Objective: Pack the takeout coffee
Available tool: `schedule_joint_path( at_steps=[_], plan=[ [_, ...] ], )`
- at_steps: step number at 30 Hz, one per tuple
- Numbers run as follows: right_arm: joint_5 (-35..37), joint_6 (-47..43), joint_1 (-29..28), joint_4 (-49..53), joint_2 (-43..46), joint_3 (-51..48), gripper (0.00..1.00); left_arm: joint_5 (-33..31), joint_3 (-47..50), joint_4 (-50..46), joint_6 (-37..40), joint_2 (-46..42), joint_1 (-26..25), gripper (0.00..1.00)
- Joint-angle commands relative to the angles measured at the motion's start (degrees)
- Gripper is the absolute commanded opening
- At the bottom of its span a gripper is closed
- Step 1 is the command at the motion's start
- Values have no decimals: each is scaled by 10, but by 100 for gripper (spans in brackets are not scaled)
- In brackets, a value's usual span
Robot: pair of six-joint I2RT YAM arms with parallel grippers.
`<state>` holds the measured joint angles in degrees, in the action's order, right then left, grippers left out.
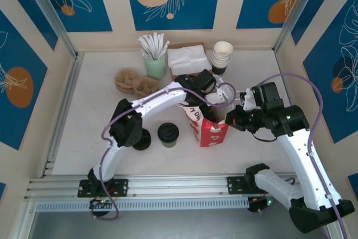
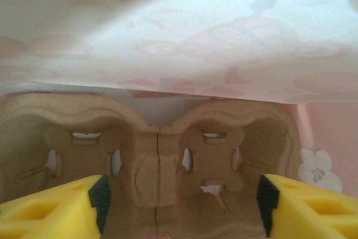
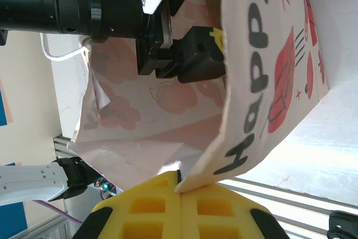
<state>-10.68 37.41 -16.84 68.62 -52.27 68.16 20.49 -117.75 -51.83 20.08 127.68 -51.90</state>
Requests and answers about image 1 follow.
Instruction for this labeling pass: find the red white paper bag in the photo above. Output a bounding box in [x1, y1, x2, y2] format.
[183, 82, 242, 148]

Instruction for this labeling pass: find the black plastic cup lid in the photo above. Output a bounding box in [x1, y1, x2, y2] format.
[157, 123, 180, 142]

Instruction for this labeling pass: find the black print paper cup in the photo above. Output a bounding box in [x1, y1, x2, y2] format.
[211, 64, 228, 77]

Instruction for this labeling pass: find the white paper cup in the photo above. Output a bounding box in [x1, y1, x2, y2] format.
[212, 54, 232, 63]
[211, 58, 230, 68]
[213, 41, 234, 58]

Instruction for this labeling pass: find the white paper napkin stack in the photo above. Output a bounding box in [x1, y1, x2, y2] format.
[167, 45, 210, 75]

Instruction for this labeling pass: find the brown cardboard napkin box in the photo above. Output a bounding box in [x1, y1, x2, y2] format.
[167, 42, 210, 82]

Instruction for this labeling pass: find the mint green straw holder cup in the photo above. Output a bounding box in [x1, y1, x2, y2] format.
[144, 54, 168, 81]

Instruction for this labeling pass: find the black cup lid stack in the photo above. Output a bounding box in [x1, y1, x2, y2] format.
[133, 128, 152, 151]

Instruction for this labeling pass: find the grey metal shelf panel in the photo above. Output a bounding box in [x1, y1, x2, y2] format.
[27, 210, 336, 239]

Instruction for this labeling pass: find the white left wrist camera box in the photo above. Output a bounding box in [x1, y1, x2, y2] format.
[215, 85, 228, 103]

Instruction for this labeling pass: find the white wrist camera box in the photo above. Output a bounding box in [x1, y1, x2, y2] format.
[215, 85, 228, 103]
[241, 87, 260, 111]

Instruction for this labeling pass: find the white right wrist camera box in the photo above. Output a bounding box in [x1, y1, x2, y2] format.
[241, 87, 260, 111]

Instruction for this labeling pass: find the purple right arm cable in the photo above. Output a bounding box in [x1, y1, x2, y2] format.
[236, 73, 347, 239]

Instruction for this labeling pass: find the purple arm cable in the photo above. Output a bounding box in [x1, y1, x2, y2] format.
[101, 82, 235, 220]
[236, 73, 347, 239]

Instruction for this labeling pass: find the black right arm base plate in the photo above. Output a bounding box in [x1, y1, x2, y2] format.
[227, 176, 279, 195]

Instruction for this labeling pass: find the aluminium frame rail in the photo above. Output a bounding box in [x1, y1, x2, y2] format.
[23, 172, 335, 202]

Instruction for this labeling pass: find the white slotted cable duct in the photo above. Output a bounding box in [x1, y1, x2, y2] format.
[35, 197, 250, 212]

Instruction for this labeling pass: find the aluminium frame post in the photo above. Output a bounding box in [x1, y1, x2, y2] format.
[21, 0, 78, 59]
[273, 0, 321, 53]

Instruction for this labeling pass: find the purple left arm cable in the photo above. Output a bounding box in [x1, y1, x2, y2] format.
[101, 82, 235, 220]

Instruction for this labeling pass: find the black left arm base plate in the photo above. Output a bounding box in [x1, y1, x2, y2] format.
[77, 179, 129, 198]

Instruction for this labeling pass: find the aluminium side rail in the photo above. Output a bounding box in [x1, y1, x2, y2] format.
[41, 53, 84, 178]

